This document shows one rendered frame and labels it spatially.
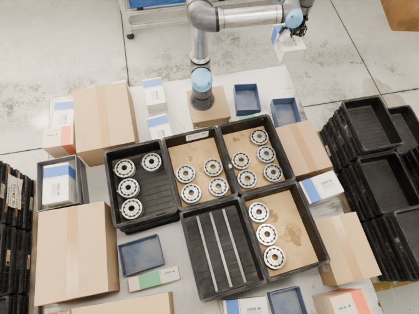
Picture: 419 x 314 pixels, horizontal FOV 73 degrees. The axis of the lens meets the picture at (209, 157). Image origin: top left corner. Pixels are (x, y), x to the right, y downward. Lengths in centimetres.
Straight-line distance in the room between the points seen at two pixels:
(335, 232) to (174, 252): 81
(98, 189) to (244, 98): 106
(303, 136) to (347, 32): 222
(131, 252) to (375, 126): 185
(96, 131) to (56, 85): 157
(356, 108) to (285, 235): 127
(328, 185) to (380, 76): 206
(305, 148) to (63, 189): 126
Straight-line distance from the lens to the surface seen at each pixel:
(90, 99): 176
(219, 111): 175
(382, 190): 233
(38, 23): 381
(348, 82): 325
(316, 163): 163
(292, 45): 166
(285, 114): 191
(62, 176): 160
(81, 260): 145
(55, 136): 177
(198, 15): 132
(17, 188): 232
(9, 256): 219
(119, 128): 161
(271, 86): 202
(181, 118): 183
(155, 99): 181
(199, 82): 159
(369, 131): 236
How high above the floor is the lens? 225
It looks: 66 degrees down
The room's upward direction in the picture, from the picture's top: 4 degrees clockwise
